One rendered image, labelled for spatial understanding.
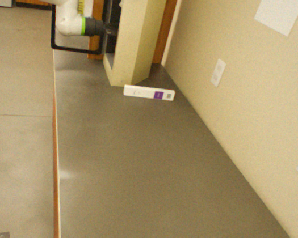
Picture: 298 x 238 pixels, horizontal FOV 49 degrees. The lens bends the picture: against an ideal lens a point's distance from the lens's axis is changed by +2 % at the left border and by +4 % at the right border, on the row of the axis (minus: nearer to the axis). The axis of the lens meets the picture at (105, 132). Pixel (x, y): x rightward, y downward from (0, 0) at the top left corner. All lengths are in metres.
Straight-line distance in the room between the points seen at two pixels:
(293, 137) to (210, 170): 0.30
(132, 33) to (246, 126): 0.69
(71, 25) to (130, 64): 0.36
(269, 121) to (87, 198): 0.69
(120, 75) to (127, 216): 0.91
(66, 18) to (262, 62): 0.91
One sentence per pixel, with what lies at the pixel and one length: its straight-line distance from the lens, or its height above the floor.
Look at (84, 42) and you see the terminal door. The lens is 1.96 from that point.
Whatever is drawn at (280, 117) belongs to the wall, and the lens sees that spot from 1.24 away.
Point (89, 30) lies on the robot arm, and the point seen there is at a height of 1.19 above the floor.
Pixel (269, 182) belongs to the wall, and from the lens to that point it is 1.28.
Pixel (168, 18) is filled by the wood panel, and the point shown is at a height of 1.22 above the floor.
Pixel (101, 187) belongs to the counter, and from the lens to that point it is 1.07.
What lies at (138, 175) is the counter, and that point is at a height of 0.94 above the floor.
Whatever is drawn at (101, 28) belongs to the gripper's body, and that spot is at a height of 1.21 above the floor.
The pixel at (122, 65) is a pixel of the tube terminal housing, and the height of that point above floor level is 1.06.
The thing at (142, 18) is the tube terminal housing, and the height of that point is 1.30.
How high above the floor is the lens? 1.68
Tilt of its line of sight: 34 degrees down
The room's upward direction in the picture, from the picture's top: 9 degrees clockwise
